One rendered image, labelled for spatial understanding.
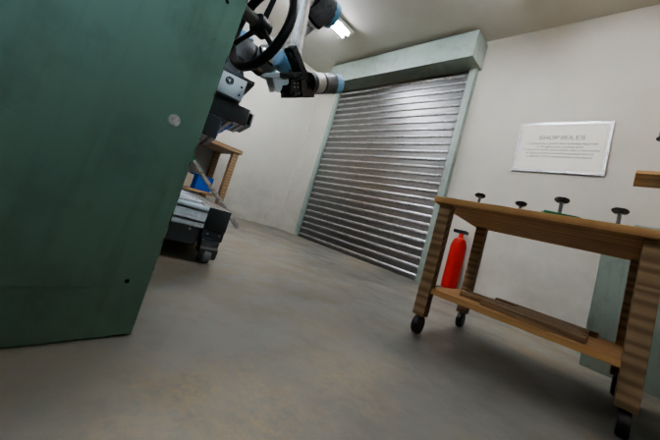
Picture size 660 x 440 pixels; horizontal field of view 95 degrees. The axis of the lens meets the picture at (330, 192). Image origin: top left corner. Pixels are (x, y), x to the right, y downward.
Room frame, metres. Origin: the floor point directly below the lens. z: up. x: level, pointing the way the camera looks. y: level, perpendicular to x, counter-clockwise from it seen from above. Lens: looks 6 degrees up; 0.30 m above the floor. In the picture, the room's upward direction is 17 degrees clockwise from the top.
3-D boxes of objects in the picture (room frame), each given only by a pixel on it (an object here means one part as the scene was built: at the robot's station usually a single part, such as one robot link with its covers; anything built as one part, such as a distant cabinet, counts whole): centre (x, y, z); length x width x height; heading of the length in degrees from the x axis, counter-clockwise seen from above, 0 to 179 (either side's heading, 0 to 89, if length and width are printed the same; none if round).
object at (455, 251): (2.83, -1.30, 0.30); 0.19 x 0.18 x 0.60; 133
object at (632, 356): (1.16, -0.83, 0.32); 0.66 x 0.57 x 0.64; 46
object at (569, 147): (2.47, -1.76, 1.48); 0.64 x 0.02 x 0.46; 43
